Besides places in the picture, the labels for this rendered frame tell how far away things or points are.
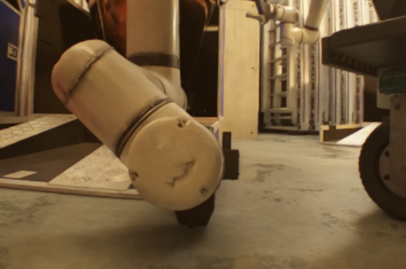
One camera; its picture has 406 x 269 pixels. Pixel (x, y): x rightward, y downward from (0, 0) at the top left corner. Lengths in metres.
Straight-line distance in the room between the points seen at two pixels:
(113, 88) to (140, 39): 0.16
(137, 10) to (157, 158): 0.27
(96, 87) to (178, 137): 0.10
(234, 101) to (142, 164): 2.37
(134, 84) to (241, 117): 2.35
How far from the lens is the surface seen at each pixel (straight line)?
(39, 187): 0.70
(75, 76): 0.31
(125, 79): 0.30
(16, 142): 1.12
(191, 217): 0.42
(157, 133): 0.25
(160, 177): 0.25
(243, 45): 2.72
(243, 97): 2.64
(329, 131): 2.40
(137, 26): 0.45
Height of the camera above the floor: 0.16
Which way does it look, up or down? 1 degrees up
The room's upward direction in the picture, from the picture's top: 1 degrees clockwise
